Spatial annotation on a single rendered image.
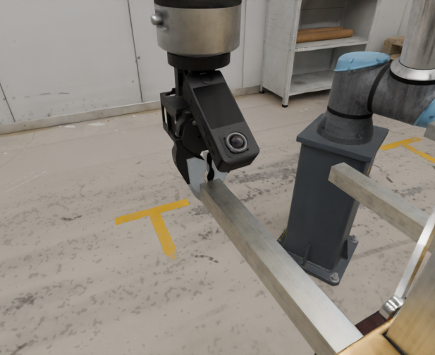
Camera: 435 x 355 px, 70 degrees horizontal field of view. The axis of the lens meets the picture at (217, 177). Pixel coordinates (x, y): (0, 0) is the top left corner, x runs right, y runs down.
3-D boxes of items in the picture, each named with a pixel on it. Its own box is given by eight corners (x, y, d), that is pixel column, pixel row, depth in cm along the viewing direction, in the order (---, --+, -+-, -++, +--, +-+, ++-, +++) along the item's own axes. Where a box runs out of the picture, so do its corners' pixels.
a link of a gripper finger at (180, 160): (204, 172, 44) (204, 115, 39) (210, 179, 43) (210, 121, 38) (173, 181, 42) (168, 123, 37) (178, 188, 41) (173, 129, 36)
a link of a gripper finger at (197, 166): (192, 184, 50) (191, 132, 44) (209, 206, 46) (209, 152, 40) (174, 189, 49) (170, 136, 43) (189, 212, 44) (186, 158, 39)
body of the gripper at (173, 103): (210, 122, 47) (209, 36, 40) (238, 149, 41) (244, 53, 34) (161, 133, 44) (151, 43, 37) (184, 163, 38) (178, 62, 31)
